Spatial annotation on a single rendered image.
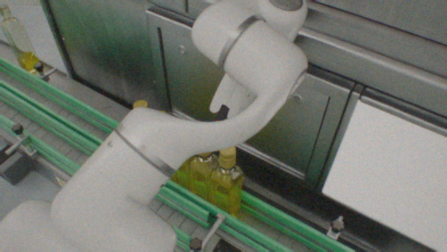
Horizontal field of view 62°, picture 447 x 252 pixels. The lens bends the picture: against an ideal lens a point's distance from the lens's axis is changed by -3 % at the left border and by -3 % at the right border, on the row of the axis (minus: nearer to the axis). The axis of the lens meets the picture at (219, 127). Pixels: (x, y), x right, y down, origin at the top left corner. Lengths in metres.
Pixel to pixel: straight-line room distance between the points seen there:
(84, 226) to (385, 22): 0.52
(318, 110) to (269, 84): 0.36
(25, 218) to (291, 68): 0.36
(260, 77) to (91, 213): 0.23
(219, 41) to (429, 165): 0.48
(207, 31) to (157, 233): 0.23
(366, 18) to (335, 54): 0.07
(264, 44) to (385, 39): 0.28
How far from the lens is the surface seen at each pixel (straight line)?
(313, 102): 0.75
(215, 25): 0.44
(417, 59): 0.66
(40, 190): 1.33
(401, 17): 0.66
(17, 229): 0.51
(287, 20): 0.48
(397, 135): 0.74
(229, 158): 0.77
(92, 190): 0.41
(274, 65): 0.42
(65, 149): 1.22
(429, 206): 0.85
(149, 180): 0.41
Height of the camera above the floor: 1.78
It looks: 49 degrees down
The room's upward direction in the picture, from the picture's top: straight up
